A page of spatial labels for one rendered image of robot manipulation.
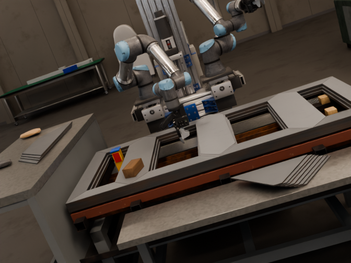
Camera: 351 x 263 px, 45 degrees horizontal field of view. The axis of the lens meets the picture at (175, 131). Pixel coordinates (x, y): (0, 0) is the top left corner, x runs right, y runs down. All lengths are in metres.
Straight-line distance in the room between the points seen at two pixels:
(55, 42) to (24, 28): 0.89
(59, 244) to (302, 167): 1.14
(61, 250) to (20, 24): 11.06
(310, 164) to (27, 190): 1.22
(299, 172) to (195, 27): 10.50
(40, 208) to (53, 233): 0.14
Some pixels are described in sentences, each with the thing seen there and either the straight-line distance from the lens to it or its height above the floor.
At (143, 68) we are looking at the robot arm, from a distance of 2.97.
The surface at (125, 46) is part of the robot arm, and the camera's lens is 2.56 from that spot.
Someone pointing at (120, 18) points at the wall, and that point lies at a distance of 12.21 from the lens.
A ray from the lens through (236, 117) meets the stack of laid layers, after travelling 2.60.
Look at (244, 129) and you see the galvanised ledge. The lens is 2.83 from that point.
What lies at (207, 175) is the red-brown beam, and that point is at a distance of 2.02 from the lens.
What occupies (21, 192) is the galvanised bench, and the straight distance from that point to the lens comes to 1.99.
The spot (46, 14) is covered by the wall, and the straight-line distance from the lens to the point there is 12.61.
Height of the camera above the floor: 1.57
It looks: 16 degrees down
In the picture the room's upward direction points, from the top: 20 degrees counter-clockwise
